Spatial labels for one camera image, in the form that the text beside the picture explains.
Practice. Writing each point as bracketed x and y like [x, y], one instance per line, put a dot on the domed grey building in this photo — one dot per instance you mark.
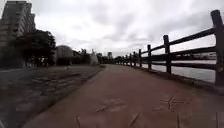
[64, 53]

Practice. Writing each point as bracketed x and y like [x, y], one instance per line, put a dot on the dark wooden rail fence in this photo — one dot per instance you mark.
[167, 53]

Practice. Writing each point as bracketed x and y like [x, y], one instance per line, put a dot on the red brick path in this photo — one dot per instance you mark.
[123, 90]

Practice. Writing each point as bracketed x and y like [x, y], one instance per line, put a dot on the grey paved slab area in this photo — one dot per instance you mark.
[36, 83]

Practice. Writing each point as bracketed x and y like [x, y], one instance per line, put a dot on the grey concrete kerb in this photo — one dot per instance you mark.
[186, 80]

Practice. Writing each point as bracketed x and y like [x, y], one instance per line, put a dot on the pale standing stone monument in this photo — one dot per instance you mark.
[94, 58]

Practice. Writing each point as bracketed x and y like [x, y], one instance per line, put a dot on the tall grey apartment building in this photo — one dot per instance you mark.
[15, 20]

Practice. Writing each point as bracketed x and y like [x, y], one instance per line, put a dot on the dark leafy tree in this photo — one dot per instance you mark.
[33, 46]

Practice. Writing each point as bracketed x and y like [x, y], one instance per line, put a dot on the river water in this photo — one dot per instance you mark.
[196, 71]

